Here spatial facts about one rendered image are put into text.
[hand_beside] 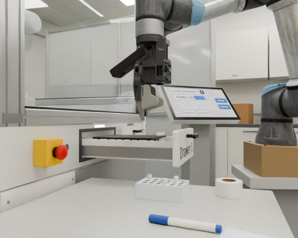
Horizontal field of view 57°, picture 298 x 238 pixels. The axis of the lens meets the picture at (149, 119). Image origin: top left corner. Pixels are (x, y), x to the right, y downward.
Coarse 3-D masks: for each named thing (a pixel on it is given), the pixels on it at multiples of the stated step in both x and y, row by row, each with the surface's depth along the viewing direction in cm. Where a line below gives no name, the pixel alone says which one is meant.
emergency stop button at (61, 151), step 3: (57, 147) 72; (60, 147) 71; (63, 147) 72; (66, 147) 73; (57, 150) 71; (60, 150) 71; (63, 150) 72; (66, 150) 73; (57, 153) 71; (60, 153) 71; (63, 153) 72; (66, 153) 73; (57, 156) 71; (60, 156) 71; (63, 156) 72; (66, 156) 73; (60, 159) 72; (63, 159) 73
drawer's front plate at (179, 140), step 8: (192, 128) 107; (176, 136) 82; (184, 136) 92; (176, 144) 82; (184, 144) 92; (192, 144) 107; (176, 152) 82; (192, 152) 107; (176, 160) 82; (184, 160) 92
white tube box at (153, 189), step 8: (136, 184) 71; (144, 184) 70; (152, 184) 71; (160, 184) 71; (168, 184) 71; (176, 184) 71; (184, 184) 69; (136, 192) 71; (144, 192) 70; (152, 192) 69; (160, 192) 68; (168, 192) 68; (176, 192) 67; (184, 192) 69; (160, 200) 68; (168, 200) 68; (176, 200) 67
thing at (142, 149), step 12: (84, 144) 94; (96, 144) 92; (108, 144) 91; (120, 144) 90; (132, 144) 88; (144, 144) 87; (156, 144) 86; (168, 144) 85; (84, 156) 94; (96, 156) 92; (108, 156) 91; (120, 156) 89; (132, 156) 88; (144, 156) 87; (156, 156) 86; (168, 156) 84
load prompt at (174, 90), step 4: (172, 88) 187; (176, 88) 188; (172, 92) 184; (176, 92) 186; (180, 92) 187; (184, 92) 188; (188, 92) 190; (192, 92) 191; (196, 92) 193; (200, 92) 194; (204, 92) 196; (208, 92) 197
